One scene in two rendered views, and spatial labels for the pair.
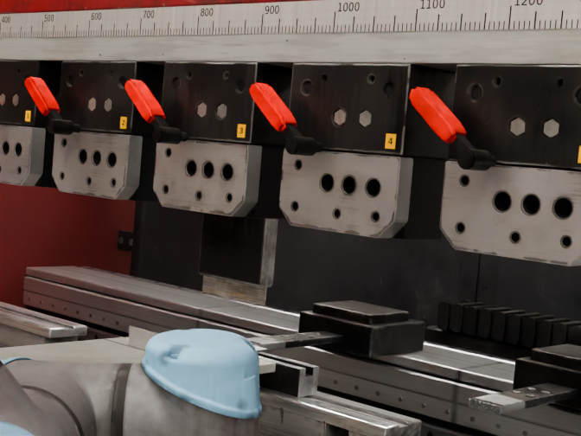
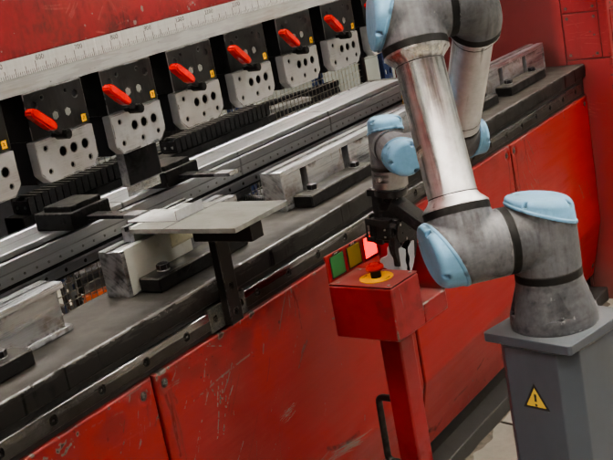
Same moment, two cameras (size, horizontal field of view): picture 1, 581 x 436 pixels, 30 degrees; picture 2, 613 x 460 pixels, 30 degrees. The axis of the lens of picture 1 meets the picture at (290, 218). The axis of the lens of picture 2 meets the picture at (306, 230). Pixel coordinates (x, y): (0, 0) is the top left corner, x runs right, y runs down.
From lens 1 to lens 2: 2.66 m
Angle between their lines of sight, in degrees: 96
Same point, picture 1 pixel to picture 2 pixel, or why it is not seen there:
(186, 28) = (104, 48)
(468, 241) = (246, 101)
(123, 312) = not seen: outside the picture
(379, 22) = (192, 23)
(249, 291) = (152, 181)
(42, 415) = not seen: hidden behind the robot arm
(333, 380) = (69, 251)
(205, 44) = (118, 55)
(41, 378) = not seen: hidden behind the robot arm
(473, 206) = (244, 88)
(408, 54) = (206, 35)
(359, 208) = (211, 107)
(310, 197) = (192, 111)
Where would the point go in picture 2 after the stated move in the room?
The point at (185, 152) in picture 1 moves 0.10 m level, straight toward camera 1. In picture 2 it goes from (129, 118) to (179, 107)
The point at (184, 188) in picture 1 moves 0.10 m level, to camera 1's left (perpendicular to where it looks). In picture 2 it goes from (134, 137) to (136, 144)
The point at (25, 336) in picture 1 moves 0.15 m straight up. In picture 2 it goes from (39, 303) to (19, 224)
